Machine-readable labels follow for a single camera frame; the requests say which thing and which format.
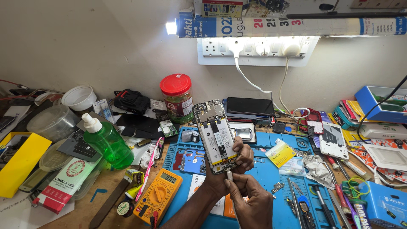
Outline red handle screwdriver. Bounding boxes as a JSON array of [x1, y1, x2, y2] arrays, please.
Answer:
[[323, 161, 352, 215]]

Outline white printed card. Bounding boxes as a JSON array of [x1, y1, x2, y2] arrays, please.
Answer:
[[188, 174, 237, 219]]

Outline white wall power strip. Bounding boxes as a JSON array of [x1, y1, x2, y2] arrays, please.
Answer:
[[197, 36, 320, 67]]

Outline white rag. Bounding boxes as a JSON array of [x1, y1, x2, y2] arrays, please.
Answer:
[[140, 145, 163, 170]]

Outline white plug with cream cable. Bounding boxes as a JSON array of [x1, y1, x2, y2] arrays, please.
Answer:
[[279, 44, 302, 116]]

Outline white square box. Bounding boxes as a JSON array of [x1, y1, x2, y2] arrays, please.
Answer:
[[362, 144, 407, 172]]

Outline clear plastic lid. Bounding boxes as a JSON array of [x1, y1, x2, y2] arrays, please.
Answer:
[[39, 139, 74, 172]]

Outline white flat device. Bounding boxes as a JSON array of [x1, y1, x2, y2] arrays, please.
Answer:
[[359, 123, 407, 140]]

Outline clear plastic container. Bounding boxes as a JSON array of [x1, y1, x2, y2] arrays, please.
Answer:
[[27, 105, 80, 142]]

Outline brown metal file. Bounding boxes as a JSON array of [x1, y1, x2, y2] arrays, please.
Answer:
[[89, 178, 131, 229]]

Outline blue phone frame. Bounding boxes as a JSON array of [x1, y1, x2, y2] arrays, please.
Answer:
[[180, 148, 206, 175]]

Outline blue tool box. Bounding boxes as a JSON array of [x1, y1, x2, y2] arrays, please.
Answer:
[[359, 181, 407, 229]]

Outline smartphone with white battery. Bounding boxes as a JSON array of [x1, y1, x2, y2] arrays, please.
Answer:
[[192, 99, 240, 175]]

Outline plastic jar with red lid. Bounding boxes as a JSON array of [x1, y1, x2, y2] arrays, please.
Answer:
[[160, 74, 194, 124]]

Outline clear plastic bag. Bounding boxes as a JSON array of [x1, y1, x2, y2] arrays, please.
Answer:
[[279, 157, 306, 176]]

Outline tweezer packet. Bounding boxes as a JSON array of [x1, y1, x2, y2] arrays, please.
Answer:
[[93, 99, 115, 124]]

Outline black handle screwdriver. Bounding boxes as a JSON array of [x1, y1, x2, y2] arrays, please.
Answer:
[[312, 184, 338, 229]]

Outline stack of phones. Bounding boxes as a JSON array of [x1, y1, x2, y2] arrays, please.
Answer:
[[222, 99, 275, 125]]

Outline open blue box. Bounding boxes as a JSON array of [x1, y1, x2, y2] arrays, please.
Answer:
[[354, 86, 407, 124]]

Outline person's left hand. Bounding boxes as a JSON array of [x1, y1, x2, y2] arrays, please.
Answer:
[[203, 136, 255, 198]]

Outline black phone frame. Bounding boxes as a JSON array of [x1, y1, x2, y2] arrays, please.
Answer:
[[273, 121, 315, 139]]

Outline grey foil piece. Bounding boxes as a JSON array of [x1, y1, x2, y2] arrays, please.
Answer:
[[182, 130, 200, 143]]

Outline yellow cardboard box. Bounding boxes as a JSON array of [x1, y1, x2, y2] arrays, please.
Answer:
[[0, 132, 52, 198]]

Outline black smartphone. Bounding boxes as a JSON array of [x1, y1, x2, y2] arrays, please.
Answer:
[[226, 97, 275, 116]]

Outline grey keypad sheet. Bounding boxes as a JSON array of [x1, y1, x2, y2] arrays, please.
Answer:
[[57, 129, 102, 163]]

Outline person's right hand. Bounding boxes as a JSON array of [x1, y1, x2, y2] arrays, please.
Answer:
[[223, 173, 274, 229]]

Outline black battery pack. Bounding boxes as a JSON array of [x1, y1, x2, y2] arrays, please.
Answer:
[[113, 89, 151, 115]]

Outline small tape roll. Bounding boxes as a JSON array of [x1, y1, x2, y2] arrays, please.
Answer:
[[117, 200, 135, 218]]

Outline stack of coloured packets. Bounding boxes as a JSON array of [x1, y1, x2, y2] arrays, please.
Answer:
[[332, 100, 372, 131]]

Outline yellow digital multimeter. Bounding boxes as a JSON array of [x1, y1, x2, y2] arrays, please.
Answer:
[[133, 169, 183, 227]]

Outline crumpled white cloth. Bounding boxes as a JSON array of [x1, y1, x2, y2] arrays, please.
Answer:
[[302, 155, 336, 190]]

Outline green bottle with white cap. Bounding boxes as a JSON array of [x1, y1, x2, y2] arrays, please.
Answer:
[[81, 113, 135, 170]]

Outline white plastic bowl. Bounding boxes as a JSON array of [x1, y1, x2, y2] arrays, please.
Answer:
[[61, 85, 97, 112]]

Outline green circuit board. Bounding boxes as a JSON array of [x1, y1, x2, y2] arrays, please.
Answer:
[[155, 110, 178, 138]]

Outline black rubber sheets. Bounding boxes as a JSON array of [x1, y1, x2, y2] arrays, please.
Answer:
[[116, 113, 163, 140]]

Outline red and white carton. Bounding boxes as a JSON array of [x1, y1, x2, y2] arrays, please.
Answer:
[[32, 157, 102, 214]]

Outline red phone frame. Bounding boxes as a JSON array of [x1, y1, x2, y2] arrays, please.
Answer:
[[299, 109, 324, 135]]

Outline small silver phone in case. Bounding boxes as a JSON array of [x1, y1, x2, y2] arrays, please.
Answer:
[[230, 122, 257, 144]]

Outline black cable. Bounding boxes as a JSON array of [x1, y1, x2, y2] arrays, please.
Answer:
[[357, 75, 407, 144]]

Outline purple toothbrush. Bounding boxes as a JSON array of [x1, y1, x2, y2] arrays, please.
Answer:
[[340, 188, 363, 229]]

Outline metal tweezers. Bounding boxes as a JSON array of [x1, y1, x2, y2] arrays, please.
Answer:
[[288, 177, 307, 229]]

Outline calendar paper lamp shade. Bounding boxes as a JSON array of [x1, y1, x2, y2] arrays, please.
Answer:
[[176, 14, 407, 39]]

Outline pink toothbrush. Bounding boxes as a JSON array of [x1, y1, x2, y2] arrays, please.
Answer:
[[135, 137, 165, 202]]

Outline white charger cable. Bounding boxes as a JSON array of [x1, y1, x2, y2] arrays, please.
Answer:
[[230, 45, 310, 121]]

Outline blue repair mat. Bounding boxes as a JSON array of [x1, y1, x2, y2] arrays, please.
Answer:
[[160, 127, 342, 229]]

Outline yellow glue tube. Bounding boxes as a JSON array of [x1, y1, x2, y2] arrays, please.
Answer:
[[123, 169, 145, 200]]

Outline white phone back cover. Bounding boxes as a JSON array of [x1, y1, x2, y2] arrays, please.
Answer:
[[319, 122, 349, 160]]

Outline yellow packet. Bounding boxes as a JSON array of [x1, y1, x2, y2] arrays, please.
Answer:
[[265, 140, 297, 168]]

